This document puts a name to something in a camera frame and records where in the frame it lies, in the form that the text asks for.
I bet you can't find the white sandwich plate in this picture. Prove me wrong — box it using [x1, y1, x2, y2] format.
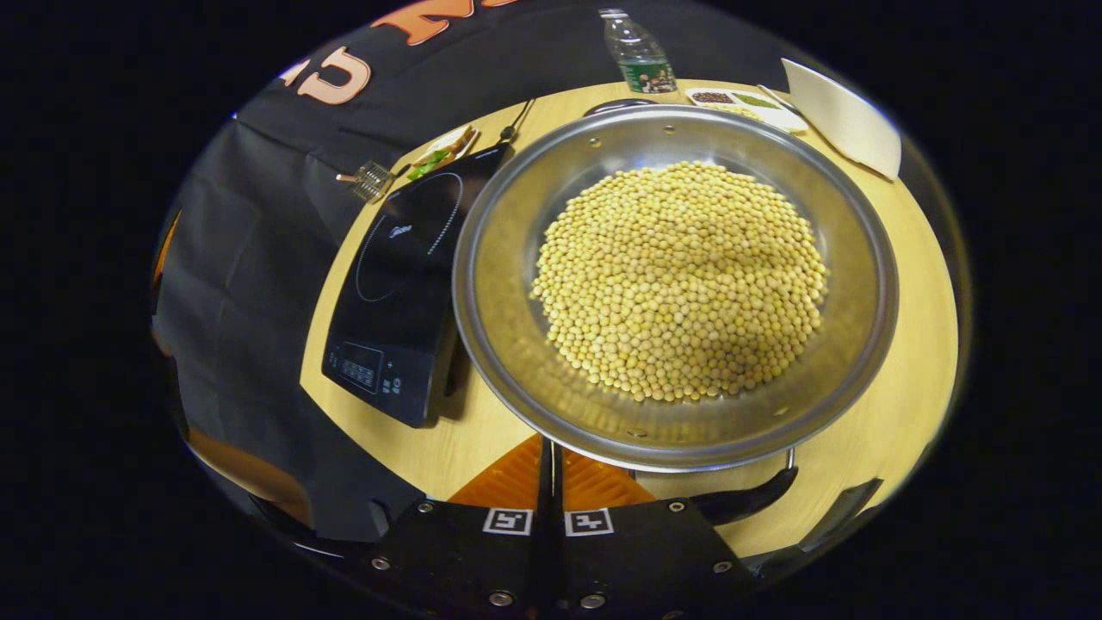
[410, 125, 481, 177]

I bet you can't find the steel pot with black handles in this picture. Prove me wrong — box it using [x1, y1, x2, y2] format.
[452, 98, 900, 527]

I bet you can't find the small metal wire basket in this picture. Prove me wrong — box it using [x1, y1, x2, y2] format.
[336, 160, 396, 205]

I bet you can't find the white toaster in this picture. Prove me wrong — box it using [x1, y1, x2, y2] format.
[780, 58, 903, 182]

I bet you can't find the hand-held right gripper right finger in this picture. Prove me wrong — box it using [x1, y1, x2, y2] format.
[549, 443, 760, 620]

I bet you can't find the pile of yellow soybeans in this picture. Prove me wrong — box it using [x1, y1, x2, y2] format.
[529, 161, 830, 405]

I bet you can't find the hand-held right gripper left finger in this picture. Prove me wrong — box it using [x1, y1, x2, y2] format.
[357, 433, 554, 620]

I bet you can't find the black power cable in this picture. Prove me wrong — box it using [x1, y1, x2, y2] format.
[498, 97, 537, 145]

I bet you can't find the black induction cooktop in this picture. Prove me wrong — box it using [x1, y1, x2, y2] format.
[321, 142, 514, 430]

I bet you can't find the white divided dish of beans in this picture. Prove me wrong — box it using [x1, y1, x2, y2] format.
[685, 87, 811, 135]

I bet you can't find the clear plastic water bottle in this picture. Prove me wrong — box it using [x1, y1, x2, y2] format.
[599, 8, 679, 96]

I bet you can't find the white bread sandwich with lettuce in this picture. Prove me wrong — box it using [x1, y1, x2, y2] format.
[406, 127, 477, 181]

